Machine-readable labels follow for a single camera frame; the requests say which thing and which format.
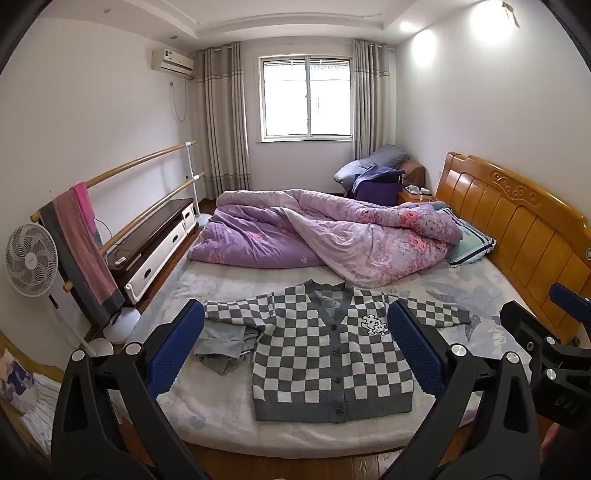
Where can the white air conditioner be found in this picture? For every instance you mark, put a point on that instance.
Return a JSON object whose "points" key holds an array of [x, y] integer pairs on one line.
{"points": [[171, 61]]}

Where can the brown chair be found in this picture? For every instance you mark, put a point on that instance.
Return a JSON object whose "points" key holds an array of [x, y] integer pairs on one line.
{"points": [[415, 173]]}

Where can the window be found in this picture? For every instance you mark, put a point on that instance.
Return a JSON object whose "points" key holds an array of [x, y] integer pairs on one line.
{"points": [[307, 97]]}

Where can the wooden nightstand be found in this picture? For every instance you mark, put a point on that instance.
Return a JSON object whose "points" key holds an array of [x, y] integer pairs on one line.
{"points": [[415, 199]]}

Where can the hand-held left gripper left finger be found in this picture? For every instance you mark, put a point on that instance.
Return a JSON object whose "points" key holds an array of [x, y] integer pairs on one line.
{"points": [[178, 344]]}

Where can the purple cloth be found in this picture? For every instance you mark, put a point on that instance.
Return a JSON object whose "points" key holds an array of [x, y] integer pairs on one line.
{"points": [[378, 193]]}

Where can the grey white checkered cardigan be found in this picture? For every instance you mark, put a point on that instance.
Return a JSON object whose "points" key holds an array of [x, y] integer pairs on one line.
{"points": [[323, 360]]}

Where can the blue white pillow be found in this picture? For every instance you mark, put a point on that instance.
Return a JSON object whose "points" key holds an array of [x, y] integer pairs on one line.
{"points": [[471, 240]]}

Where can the blue grey bedding pile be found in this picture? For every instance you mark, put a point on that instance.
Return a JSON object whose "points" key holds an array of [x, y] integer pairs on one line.
{"points": [[383, 159]]}

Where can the wooden headboard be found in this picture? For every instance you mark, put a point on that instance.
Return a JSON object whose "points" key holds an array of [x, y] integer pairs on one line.
{"points": [[521, 230]]}

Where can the grey beige curtain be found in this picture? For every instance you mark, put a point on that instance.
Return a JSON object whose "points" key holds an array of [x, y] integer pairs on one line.
{"points": [[224, 124], [371, 101]]}

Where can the bed with pale floral sheet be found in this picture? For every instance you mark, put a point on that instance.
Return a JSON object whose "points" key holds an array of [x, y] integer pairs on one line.
{"points": [[221, 415]]}

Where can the wooden double barre rack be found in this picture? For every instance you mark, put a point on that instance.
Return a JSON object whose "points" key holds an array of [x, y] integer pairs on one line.
{"points": [[138, 159]]}

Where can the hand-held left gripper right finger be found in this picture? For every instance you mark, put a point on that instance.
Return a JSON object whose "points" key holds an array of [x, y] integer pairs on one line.
{"points": [[415, 350]]}

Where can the pink grey striped towel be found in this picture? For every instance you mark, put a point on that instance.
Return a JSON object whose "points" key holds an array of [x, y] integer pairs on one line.
{"points": [[78, 240]]}

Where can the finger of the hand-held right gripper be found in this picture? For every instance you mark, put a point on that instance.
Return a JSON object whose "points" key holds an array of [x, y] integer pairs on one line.
{"points": [[570, 297], [521, 323]]}

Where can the ceiling light fixture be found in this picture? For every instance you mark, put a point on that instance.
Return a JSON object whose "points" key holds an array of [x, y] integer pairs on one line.
{"points": [[509, 9]]}

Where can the white striped folded cloth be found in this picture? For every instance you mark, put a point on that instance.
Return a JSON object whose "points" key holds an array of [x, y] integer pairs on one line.
{"points": [[41, 410]]}

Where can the printed cushion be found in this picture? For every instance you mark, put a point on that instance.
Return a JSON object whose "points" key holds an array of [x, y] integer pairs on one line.
{"points": [[14, 381]]}

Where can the white standing fan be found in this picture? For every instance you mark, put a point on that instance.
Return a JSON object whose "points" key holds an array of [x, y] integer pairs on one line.
{"points": [[30, 258]]}

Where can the grey pants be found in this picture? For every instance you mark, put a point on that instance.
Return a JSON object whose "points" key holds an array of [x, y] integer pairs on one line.
{"points": [[221, 350]]}

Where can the person's right hand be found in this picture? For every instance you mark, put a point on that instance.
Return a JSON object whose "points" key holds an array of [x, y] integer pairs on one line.
{"points": [[549, 445]]}

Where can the dark white tv cabinet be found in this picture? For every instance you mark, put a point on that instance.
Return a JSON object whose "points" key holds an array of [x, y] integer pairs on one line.
{"points": [[152, 244]]}

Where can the white round lamp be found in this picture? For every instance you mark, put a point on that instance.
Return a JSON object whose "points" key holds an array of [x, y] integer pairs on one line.
{"points": [[121, 325]]}

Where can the purple floral quilt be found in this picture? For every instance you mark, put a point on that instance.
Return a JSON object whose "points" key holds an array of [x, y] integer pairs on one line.
{"points": [[277, 230]]}

